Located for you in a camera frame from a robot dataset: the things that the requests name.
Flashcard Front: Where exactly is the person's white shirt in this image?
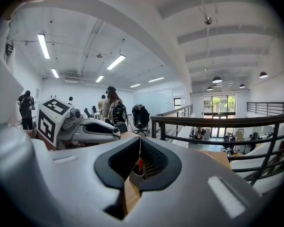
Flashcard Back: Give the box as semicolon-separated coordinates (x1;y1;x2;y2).
0;3;25;127

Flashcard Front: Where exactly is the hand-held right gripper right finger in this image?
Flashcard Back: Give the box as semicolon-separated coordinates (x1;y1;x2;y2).
123;137;266;227

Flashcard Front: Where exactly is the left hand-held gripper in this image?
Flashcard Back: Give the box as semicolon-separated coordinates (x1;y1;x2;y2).
36;98;122;150

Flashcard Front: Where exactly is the black metal railing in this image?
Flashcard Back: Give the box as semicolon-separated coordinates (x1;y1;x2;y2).
246;101;284;116
156;104;194;127
151;112;284;187

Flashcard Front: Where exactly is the black backpack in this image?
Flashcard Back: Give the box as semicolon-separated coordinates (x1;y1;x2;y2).
110;100;127;125

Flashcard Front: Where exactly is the dark jacket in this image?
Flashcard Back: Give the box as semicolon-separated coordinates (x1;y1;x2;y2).
132;105;151;125

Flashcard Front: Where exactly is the grey pen holder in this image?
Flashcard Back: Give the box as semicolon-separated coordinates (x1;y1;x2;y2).
129;171;146;194

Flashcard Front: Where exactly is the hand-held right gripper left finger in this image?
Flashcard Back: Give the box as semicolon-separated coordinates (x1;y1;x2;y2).
48;137;141;227

